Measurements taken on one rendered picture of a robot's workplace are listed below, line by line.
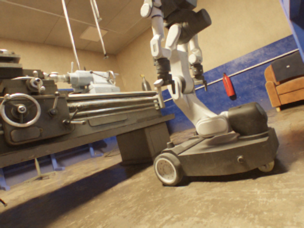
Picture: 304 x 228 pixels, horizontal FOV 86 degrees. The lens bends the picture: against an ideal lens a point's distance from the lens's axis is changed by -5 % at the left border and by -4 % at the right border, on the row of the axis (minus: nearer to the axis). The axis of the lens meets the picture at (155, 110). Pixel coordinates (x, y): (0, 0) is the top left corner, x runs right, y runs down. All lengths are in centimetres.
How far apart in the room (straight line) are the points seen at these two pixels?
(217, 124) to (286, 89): 265
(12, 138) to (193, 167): 106
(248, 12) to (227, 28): 52
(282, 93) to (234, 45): 167
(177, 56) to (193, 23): 22
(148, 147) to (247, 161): 127
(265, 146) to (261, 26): 384
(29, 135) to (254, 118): 130
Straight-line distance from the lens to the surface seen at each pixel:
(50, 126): 135
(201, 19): 119
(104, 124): 174
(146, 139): 200
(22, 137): 128
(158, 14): 115
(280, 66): 391
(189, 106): 117
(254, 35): 458
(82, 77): 197
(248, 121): 103
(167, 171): 113
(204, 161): 101
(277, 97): 360
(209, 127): 108
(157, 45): 105
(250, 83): 445
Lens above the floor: 39
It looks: 4 degrees up
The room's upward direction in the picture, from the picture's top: 16 degrees counter-clockwise
